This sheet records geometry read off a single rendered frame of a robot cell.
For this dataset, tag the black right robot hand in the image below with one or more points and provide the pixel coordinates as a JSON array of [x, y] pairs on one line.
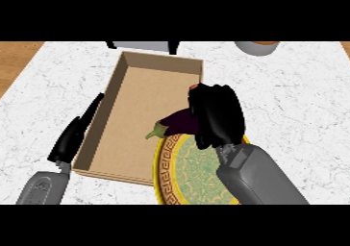
[[218, 115]]

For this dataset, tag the yellow green patterned plate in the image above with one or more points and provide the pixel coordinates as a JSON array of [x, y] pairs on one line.
[[192, 173]]

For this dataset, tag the grey black appliance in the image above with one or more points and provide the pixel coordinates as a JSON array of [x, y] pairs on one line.
[[144, 45]]

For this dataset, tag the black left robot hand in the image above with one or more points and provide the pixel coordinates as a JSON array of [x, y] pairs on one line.
[[70, 137]]

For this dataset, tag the cardboard box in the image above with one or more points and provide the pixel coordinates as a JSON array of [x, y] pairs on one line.
[[136, 115]]

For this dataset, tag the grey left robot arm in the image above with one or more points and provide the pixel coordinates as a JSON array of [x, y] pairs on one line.
[[44, 187]]

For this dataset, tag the grey round pot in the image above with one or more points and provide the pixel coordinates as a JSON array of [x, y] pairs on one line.
[[257, 47]]

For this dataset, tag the purple eggplant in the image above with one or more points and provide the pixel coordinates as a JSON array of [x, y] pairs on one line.
[[180, 123]]

